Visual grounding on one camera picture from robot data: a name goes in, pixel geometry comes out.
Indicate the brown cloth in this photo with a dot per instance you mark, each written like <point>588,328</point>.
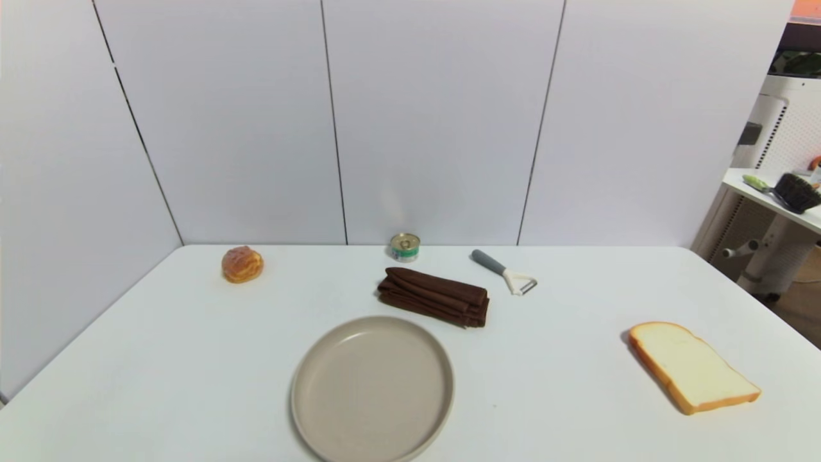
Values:
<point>436,296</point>

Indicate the beige round plate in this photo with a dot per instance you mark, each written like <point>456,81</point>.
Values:
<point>372,389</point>

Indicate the small tin can green label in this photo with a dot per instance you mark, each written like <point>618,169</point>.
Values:
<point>405,248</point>

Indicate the golden cream puff pastry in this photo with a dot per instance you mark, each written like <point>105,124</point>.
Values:
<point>242,264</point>

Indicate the white toast bread slice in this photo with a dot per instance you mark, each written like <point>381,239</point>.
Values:
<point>693,367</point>

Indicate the white side desk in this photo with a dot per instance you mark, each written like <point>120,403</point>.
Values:
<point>747,186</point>

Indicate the white desk leg with knobs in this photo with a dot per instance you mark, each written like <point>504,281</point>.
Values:
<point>770,253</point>

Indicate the black bristle brush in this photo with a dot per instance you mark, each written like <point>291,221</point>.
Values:
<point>795,192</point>

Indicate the white perforated cabinet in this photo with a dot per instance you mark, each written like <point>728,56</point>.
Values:
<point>795,122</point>

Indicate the dark monitor screen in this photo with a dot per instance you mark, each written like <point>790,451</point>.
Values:
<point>800,61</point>

